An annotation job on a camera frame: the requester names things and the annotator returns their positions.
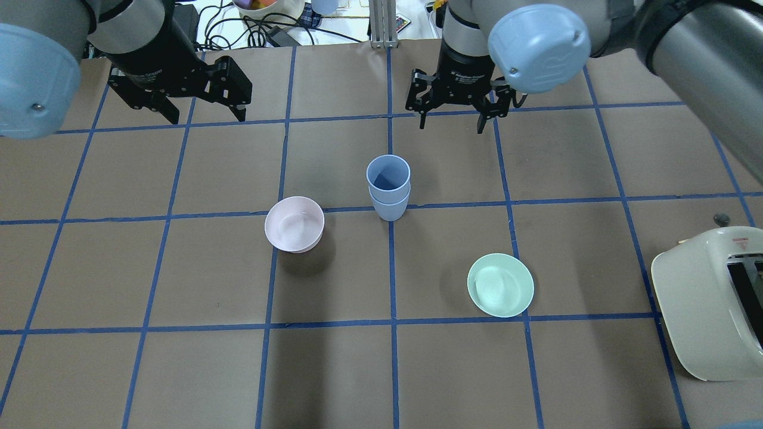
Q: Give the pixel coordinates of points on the mint green bowl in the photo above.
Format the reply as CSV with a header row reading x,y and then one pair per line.
x,y
500,285

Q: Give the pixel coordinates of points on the pink bowl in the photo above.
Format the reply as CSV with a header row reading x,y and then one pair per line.
x,y
295,224

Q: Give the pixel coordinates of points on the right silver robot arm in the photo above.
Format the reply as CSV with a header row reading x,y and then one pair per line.
x,y
495,53

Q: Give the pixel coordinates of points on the blue cup on side table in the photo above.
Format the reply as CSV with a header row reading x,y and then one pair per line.
x,y
325,7

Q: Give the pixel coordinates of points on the blue cup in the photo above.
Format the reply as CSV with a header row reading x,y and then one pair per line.
x,y
389,178
325,7
390,212

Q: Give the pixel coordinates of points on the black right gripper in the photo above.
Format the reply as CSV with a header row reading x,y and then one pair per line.
x,y
462,67

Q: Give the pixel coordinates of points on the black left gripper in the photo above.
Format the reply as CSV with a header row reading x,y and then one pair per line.
x,y
150,61

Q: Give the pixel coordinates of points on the cream white toaster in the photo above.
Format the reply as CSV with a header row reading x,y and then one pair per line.
x,y
709,291

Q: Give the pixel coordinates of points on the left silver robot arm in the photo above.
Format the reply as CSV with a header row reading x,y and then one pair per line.
x,y
43,43

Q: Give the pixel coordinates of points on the bowl of foam blocks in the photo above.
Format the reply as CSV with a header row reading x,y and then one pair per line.
x,y
279,13

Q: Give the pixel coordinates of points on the aluminium frame post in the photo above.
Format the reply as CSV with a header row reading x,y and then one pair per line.
x,y
383,24

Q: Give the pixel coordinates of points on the small remote control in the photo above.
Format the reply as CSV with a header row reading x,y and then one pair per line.
x,y
401,23

